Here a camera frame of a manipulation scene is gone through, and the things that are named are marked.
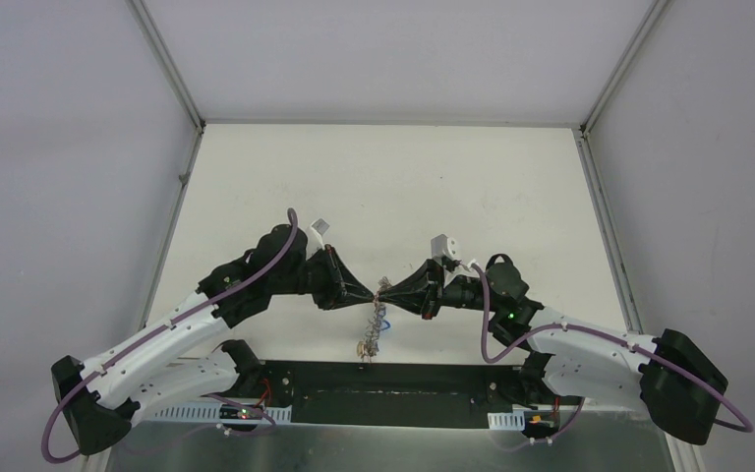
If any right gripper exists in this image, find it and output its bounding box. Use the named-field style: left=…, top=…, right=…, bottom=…
left=377, top=257, right=500, bottom=321

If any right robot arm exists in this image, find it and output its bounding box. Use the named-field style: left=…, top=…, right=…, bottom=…
left=377, top=254, right=728, bottom=445

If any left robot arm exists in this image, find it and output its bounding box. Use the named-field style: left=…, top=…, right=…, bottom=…
left=42, top=224, right=374, bottom=463

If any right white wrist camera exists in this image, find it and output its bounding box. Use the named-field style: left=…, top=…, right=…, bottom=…
left=431, top=234, right=462, bottom=263

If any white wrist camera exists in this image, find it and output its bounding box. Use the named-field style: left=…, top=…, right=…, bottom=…
left=310, top=218, right=330, bottom=239
left=431, top=234, right=462, bottom=263

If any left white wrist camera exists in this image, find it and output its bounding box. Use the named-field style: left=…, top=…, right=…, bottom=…
left=310, top=218, right=330, bottom=239

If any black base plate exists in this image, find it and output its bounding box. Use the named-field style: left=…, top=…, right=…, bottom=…
left=198, top=359, right=583, bottom=430

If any aluminium frame rail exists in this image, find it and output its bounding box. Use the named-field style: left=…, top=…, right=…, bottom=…
left=98, top=356, right=686, bottom=413

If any right white cable duct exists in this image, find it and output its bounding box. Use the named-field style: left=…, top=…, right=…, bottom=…
left=487, top=410, right=526, bottom=432

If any white cable duct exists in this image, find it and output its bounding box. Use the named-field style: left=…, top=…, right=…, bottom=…
left=147, top=401, right=292, bottom=426
left=487, top=410, right=526, bottom=432

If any left white cable duct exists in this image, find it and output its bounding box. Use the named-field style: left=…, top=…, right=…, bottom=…
left=147, top=401, right=292, bottom=426

